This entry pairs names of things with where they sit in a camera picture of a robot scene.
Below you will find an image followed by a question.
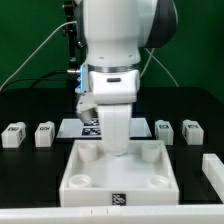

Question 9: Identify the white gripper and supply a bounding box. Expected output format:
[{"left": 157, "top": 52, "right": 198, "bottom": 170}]
[{"left": 98, "top": 104, "right": 132, "bottom": 156}]

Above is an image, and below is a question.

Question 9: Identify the white square table top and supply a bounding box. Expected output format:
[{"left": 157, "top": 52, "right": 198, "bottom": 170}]
[{"left": 59, "top": 140, "right": 179, "bottom": 207}]

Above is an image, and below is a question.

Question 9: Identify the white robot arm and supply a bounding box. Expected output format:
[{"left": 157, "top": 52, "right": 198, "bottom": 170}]
[{"left": 75, "top": 0, "right": 178, "bottom": 155}]

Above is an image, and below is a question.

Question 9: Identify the white fiducial marker plate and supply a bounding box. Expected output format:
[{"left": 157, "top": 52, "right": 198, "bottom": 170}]
[{"left": 57, "top": 118, "right": 152, "bottom": 138}]

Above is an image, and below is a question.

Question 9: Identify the white L-shaped obstacle fence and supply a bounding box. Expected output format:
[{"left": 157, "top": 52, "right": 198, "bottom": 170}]
[{"left": 0, "top": 154, "right": 224, "bottom": 224}]

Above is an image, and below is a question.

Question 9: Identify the black cable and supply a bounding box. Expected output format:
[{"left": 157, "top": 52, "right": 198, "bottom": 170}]
[{"left": 0, "top": 69, "right": 81, "bottom": 93}]

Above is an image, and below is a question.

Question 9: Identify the white cable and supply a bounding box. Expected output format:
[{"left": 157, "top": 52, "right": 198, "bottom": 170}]
[{"left": 0, "top": 20, "right": 78, "bottom": 92}]

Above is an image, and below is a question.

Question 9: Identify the black camera stand pole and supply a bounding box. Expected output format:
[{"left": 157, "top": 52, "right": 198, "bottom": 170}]
[{"left": 62, "top": 0, "right": 82, "bottom": 71}]

